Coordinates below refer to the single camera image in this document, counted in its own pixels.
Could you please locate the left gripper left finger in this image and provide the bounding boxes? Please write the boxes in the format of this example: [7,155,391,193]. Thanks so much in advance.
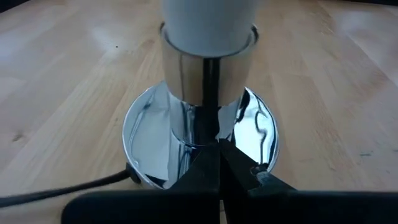
[62,142,221,224]

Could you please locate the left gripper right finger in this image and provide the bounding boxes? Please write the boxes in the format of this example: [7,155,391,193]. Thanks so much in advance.
[221,139,398,224]

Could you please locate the chrome lamp socket base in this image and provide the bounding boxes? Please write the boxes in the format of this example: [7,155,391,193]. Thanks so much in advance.
[122,21,280,190]

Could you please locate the white lightbulb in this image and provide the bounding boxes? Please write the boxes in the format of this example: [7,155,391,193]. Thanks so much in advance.
[160,0,261,58]

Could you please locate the black lamp power cable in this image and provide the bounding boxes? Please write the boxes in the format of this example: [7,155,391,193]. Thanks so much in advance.
[0,163,142,208]

